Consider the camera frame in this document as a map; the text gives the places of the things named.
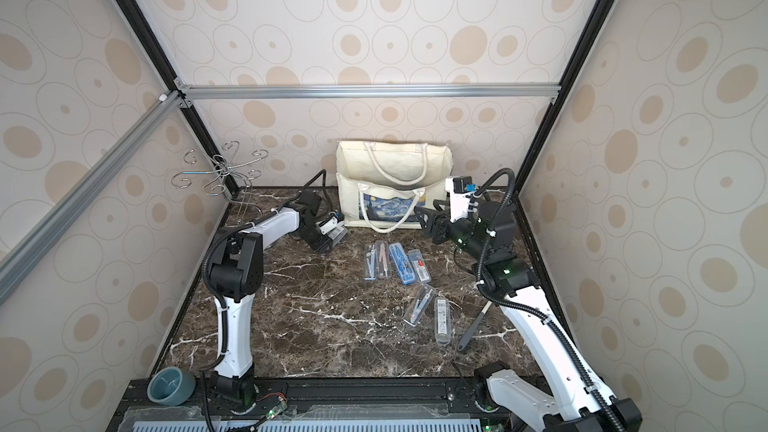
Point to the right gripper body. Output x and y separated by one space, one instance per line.
438 223

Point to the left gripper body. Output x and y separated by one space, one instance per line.
315 239

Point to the long barcode clear case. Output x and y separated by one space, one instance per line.
337 234

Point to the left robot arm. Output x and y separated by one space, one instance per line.
233 271

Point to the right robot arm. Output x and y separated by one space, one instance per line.
576 399

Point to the pink compass case upper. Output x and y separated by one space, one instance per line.
382 267

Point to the blue compass clear case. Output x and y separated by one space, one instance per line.
402 263

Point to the cream canvas tote bag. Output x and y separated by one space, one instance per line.
381 184

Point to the light blue compass case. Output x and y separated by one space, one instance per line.
369 263

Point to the clear compass case right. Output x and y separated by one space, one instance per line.
442 321

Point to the red label clear case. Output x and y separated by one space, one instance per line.
418 263

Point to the silver aluminium crossbar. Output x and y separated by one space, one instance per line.
328 91

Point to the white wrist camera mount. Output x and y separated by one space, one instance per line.
327 225

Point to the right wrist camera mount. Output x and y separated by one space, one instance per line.
462 201

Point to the chrome wire cup rack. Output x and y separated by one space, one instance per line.
228 175

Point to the silver aluminium left rail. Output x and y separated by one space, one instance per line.
37 243

